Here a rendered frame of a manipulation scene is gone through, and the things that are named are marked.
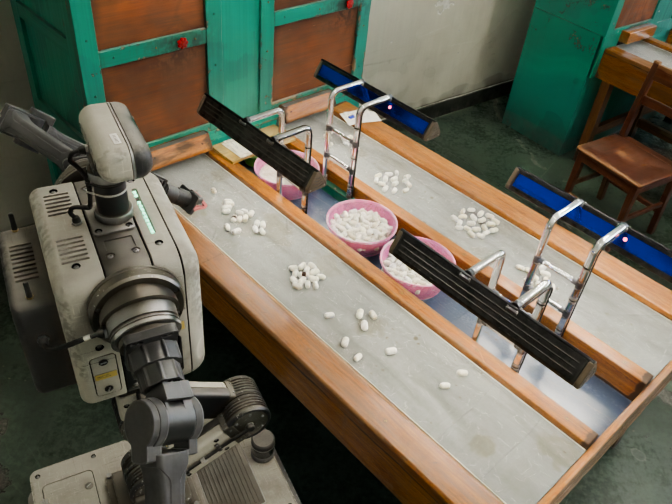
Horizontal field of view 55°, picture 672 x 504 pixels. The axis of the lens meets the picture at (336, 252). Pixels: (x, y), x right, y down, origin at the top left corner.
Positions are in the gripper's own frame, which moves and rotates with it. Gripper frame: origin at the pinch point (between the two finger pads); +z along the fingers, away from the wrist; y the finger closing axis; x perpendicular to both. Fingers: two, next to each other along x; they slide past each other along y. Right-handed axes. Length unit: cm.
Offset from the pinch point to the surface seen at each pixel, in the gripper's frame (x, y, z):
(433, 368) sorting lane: -2, -92, 23
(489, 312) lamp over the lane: -27, -103, 2
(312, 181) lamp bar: -28.3, -33.8, 0.6
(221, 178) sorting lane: -5.9, 26.1, 26.5
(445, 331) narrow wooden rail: -12, -85, 31
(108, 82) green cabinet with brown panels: -18, 45, -24
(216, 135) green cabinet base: -18, 45, 30
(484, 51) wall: -152, 95, 255
